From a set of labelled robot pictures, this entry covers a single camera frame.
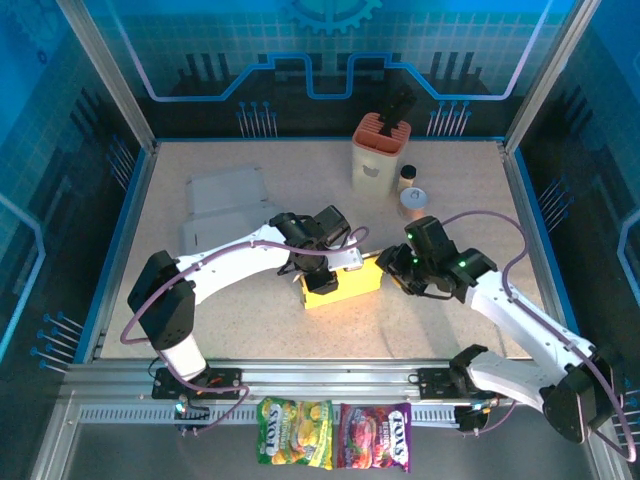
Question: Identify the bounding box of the yellow paper box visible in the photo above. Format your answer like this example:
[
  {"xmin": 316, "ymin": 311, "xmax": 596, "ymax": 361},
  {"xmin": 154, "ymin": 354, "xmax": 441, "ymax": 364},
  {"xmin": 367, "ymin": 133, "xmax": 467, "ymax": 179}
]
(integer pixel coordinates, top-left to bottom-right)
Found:
[{"xmin": 298, "ymin": 254, "xmax": 384, "ymax": 311}]

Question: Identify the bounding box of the white paper box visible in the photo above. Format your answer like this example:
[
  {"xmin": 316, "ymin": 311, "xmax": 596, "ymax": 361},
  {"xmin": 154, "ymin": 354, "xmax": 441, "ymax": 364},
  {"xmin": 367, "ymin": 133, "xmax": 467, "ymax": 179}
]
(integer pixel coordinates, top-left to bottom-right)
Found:
[{"xmin": 180, "ymin": 167, "xmax": 274, "ymax": 251}]

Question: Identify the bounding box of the orange printed tin can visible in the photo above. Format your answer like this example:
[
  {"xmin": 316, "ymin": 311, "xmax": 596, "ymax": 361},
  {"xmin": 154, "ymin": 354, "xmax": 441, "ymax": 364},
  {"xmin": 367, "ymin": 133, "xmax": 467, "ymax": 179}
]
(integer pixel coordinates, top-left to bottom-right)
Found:
[{"xmin": 398, "ymin": 186, "xmax": 430, "ymax": 221}]

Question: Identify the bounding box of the small jar black lid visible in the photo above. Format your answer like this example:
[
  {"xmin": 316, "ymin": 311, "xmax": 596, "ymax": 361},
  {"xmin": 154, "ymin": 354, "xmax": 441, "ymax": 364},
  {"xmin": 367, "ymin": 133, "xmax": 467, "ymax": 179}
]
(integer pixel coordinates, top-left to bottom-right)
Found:
[{"xmin": 398, "ymin": 164, "xmax": 419, "ymax": 194}]

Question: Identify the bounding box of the beige knife block orange top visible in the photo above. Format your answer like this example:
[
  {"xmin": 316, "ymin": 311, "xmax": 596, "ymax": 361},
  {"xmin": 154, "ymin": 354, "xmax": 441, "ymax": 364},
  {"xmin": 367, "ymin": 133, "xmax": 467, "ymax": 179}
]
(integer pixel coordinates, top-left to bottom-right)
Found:
[{"xmin": 351, "ymin": 112, "xmax": 412, "ymax": 199}]

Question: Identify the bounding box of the green candy bag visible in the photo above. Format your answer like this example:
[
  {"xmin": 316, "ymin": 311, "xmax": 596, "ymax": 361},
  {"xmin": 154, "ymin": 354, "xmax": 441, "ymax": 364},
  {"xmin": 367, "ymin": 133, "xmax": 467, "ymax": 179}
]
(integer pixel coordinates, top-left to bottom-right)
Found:
[{"xmin": 255, "ymin": 396, "xmax": 335, "ymax": 471}]

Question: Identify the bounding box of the black connector module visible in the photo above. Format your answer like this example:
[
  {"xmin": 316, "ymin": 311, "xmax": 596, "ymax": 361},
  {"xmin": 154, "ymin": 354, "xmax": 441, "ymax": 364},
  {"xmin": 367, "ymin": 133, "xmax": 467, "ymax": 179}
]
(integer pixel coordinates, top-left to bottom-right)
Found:
[
  {"xmin": 453, "ymin": 403, "xmax": 492, "ymax": 437},
  {"xmin": 173, "ymin": 397, "xmax": 211, "ymax": 437}
]

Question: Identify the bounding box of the purple candy bag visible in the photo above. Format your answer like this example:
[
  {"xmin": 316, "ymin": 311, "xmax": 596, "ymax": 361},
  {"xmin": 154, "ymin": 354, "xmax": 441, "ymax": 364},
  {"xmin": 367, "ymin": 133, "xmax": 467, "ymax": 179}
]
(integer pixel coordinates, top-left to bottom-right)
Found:
[{"xmin": 335, "ymin": 401, "xmax": 412, "ymax": 474}]

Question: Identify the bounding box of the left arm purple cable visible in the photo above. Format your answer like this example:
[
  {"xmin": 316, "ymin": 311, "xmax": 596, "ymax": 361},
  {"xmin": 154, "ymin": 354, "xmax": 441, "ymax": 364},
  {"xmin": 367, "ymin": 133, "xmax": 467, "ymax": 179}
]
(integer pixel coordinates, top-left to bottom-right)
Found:
[{"xmin": 121, "ymin": 225, "xmax": 371, "ymax": 437}]

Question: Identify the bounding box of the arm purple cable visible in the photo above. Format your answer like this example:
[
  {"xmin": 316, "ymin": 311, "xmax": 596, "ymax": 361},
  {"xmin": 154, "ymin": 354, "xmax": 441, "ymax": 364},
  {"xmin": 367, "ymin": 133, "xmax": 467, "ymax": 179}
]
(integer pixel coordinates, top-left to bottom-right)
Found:
[
  {"xmin": 121, "ymin": 225, "xmax": 371, "ymax": 437},
  {"xmin": 442, "ymin": 210, "xmax": 639, "ymax": 464}
]

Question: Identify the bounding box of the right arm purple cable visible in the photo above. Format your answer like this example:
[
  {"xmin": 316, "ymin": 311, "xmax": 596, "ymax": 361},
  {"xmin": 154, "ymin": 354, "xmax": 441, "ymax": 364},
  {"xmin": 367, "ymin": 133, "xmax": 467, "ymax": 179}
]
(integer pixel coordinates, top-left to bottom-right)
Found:
[{"xmin": 442, "ymin": 210, "xmax": 639, "ymax": 464}]

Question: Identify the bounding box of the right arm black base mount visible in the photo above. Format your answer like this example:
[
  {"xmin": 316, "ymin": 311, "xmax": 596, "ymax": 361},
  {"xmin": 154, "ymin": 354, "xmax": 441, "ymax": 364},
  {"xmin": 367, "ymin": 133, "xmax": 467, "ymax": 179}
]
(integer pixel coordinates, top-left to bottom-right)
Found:
[{"xmin": 417, "ymin": 367, "xmax": 509, "ymax": 401}]

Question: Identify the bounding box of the black knife handle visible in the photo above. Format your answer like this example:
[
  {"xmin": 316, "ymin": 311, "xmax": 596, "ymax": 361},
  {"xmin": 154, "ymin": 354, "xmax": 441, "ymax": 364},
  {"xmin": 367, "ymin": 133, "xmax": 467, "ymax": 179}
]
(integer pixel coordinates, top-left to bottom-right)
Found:
[{"xmin": 380, "ymin": 87, "xmax": 419, "ymax": 137}]

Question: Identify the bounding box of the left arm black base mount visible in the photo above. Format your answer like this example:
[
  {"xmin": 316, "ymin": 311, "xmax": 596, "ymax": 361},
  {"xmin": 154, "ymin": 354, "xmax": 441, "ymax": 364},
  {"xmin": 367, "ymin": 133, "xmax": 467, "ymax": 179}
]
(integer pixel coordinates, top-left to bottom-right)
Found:
[{"xmin": 152, "ymin": 367, "xmax": 244, "ymax": 401}]

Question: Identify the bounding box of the slotted grey cable duct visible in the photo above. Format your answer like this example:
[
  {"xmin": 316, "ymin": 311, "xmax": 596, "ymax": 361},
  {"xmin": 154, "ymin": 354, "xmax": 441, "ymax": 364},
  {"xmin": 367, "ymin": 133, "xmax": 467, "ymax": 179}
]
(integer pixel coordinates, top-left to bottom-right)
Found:
[{"xmin": 79, "ymin": 404, "xmax": 461, "ymax": 425}]

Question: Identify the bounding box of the aluminium frame post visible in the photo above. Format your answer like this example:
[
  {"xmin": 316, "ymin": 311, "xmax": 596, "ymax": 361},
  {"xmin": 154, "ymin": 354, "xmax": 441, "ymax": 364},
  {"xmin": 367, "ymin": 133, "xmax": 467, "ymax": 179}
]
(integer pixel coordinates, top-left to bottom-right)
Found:
[
  {"xmin": 53, "ymin": 0, "xmax": 160, "ymax": 154},
  {"xmin": 503, "ymin": 0, "xmax": 601, "ymax": 154}
]

